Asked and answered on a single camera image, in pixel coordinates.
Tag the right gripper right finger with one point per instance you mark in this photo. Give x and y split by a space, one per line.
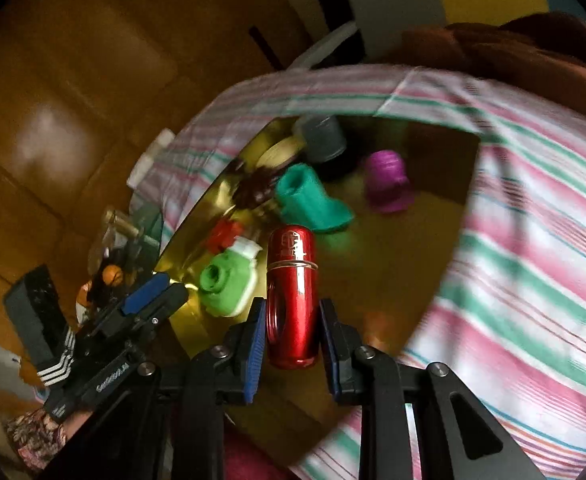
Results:
415 418

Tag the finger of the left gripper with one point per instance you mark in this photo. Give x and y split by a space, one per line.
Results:
145 294
166 303

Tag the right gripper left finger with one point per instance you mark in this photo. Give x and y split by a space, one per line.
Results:
225 374

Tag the green white plug-in device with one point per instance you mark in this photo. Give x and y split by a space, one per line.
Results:
228 281

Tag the orange perforated block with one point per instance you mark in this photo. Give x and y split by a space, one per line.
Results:
223 235

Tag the red metal capsule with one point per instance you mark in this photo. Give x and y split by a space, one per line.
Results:
292 298

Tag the brown cupcake toy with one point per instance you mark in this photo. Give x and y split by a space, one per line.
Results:
256 188

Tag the green flanged tube part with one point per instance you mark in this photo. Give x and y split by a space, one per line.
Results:
303 201

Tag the magenta ribbed cone toy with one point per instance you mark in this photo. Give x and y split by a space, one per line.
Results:
386 183

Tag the grey jar black lid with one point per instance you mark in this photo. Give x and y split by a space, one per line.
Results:
322 136

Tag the person's left hand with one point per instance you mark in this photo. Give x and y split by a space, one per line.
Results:
74 422

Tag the striped bed sheet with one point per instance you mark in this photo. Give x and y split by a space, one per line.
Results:
510 313

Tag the wooden wardrobe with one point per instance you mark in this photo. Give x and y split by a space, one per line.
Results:
85 86

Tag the brown quilted blanket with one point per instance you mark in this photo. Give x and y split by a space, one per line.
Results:
542 53

